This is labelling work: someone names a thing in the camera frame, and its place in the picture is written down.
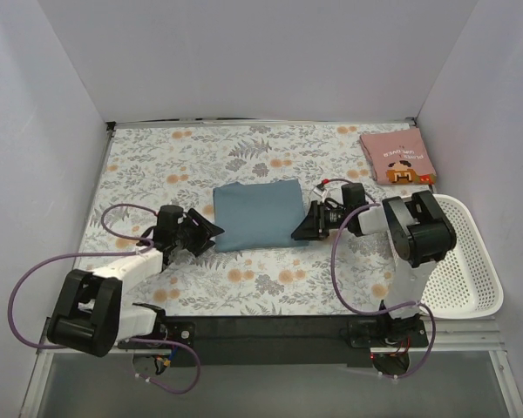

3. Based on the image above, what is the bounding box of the blue t shirt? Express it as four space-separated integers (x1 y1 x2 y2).
213 179 309 253

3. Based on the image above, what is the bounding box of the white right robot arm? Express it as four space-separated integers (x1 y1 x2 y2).
291 182 457 347

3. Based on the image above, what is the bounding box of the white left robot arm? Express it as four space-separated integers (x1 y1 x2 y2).
46 205 224 357

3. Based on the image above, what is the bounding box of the folded pink t shirt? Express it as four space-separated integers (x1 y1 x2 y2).
360 128 437 185

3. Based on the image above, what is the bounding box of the floral table mat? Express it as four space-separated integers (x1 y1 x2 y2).
76 123 415 315

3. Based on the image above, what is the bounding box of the white perforated plastic basket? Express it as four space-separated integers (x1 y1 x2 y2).
423 193 504 320

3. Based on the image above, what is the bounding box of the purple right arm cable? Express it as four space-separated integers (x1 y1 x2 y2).
322 177 437 382

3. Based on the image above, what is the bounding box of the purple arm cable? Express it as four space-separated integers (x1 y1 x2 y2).
7 203 201 395
322 177 437 382

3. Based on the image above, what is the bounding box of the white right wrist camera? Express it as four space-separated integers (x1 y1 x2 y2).
312 183 328 199

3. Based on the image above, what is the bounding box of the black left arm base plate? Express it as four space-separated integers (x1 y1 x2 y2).
151 321 195 347

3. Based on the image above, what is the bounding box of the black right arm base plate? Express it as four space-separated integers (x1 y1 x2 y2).
339 315 437 380

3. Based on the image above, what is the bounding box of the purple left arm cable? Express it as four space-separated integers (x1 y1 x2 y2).
7 203 201 395

